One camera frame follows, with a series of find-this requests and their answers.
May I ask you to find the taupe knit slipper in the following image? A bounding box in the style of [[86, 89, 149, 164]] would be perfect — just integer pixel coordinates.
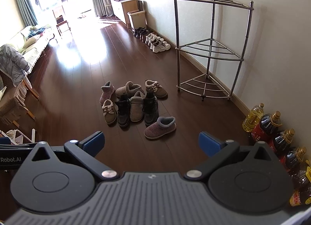
[[115, 81, 144, 98], [129, 91, 144, 122]]

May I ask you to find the grey puffer jacket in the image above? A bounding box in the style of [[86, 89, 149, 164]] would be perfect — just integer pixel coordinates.
[[0, 44, 31, 87]]

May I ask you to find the metal corner rack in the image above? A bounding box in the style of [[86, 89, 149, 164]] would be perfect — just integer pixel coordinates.
[[172, 0, 254, 101]]

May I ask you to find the white wire rack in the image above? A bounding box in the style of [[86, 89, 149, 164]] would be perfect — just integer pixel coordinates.
[[0, 129, 37, 145]]

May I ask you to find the cream covered sofa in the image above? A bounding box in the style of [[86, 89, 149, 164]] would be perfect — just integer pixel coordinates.
[[0, 25, 55, 75]]

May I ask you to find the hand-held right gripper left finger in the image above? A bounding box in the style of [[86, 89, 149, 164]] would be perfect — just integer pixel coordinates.
[[30, 131, 122, 184]]

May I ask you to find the wooden chair with beige cover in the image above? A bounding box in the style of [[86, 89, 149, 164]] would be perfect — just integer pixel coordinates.
[[0, 67, 40, 128]]

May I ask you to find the yellow cooking oil bottle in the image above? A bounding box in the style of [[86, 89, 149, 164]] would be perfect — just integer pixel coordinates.
[[242, 103, 264, 133]]

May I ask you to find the black high-top sneaker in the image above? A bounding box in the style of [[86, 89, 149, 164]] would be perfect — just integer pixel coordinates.
[[143, 91, 159, 126], [114, 95, 131, 128]]

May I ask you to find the row of sneakers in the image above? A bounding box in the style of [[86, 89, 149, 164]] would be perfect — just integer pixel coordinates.
[[133, 27, 171, 53]]

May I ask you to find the dark clothes pile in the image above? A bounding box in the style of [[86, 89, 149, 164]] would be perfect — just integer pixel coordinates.
[[28, 26, 48, 38]]

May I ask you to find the tan fleece buckle shoe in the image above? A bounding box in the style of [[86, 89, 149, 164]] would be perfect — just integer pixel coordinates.
[[145, 80, 168, 99], [101, 99, 117, 125]]

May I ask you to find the wooden cabinet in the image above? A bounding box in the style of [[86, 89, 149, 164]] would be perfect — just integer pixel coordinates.
[[110, 0, 138, 25]]

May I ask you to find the dark oil bottle yellow label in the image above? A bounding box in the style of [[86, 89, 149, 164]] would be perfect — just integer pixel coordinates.
[[289, 167, 311, 207]]

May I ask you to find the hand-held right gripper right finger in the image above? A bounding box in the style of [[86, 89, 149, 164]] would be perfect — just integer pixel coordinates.
[[183, 131, 273, 183]]

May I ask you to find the white trash bin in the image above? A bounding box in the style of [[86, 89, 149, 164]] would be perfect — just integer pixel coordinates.
[[128, 10, 147, 32]]

